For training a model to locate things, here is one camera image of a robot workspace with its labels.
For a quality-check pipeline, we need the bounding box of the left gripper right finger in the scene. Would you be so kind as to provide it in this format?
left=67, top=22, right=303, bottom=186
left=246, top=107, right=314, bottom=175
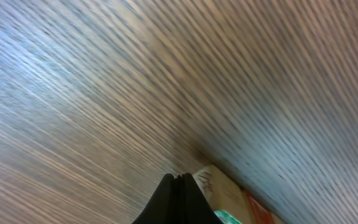
left=175, top=173, right=222, bottom=224

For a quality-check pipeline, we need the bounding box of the red A block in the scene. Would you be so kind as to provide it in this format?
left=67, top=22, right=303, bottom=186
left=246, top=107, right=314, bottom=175
left=242, top=190, right=285, bottom=224

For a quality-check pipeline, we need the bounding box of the plain wooden block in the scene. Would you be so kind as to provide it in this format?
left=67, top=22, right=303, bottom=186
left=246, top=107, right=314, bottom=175
left=193, top=165, right=251, bottom=224

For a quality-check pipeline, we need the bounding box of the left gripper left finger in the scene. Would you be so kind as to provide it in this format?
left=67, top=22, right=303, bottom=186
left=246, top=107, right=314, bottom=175
left=133, top=174, right=177, bottom=224

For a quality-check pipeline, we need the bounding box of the green N block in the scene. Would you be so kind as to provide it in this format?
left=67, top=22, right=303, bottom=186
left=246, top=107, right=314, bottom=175
left=214, top=210, right=242, bottom=224

